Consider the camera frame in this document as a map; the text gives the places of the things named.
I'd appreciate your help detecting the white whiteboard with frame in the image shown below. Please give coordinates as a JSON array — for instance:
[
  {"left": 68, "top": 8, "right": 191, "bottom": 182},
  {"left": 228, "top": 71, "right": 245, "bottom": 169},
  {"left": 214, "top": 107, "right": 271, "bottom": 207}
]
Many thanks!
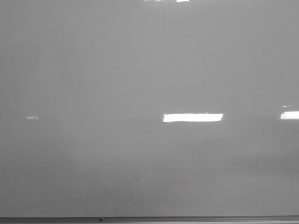
[{"left": 0, "top": 0, "right": 299, "bottom": 217}]

